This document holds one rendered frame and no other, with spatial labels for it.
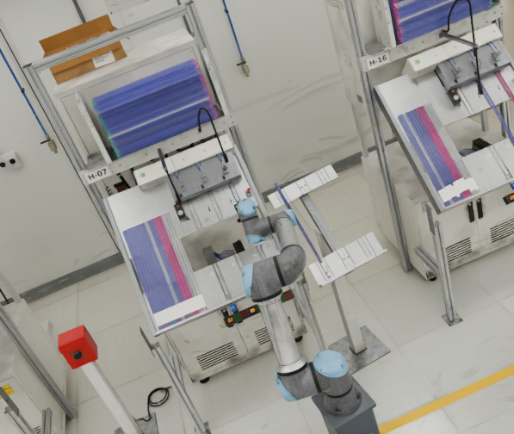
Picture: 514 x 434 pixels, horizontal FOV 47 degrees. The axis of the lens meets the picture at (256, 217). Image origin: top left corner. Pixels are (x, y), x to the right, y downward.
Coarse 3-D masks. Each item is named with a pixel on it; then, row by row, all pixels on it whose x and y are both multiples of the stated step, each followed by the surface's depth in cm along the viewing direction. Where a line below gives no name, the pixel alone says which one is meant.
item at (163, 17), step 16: (160, 16) 252; (176, 16) 253; (112, 32) 252; (128, 32) 252; (80, 48) 249; (96, 48) 251; (32, 64) 247; (48, 64) 248; (208, 64) 259; (208, 80) 278; (80, 96) 266; (224, 112) 271; (96, 128) 275; (192, 128) 272; (96, 160) 275; (112, 160) 269; (96, 176) 273; (208, 256) 313; (224, 256) 312; (304, 272) 271; (144, 336) 265; (176, 368) 300; (208, 432) 300
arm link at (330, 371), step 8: (320, 352) 216; (328, 352) 216; (336, 352) 215; (320, 360) 213; (328, 360) 212; (336, 360) 212; (344, 360) 212; (312, 368) 213; (320, 368) 210; (328, 368) 209; (336, 368) 209; (344, 368) 211; (320, 376) 210; (328, 376) 209; (336, 376) 209; (344, 376) 211; (320, 384) 211; (328, 384) 211; (336, 384) 211; (344, 384) 213; (320, 392) 213; (328, 392) 215; (336, 392) 213; (344, 392) 214
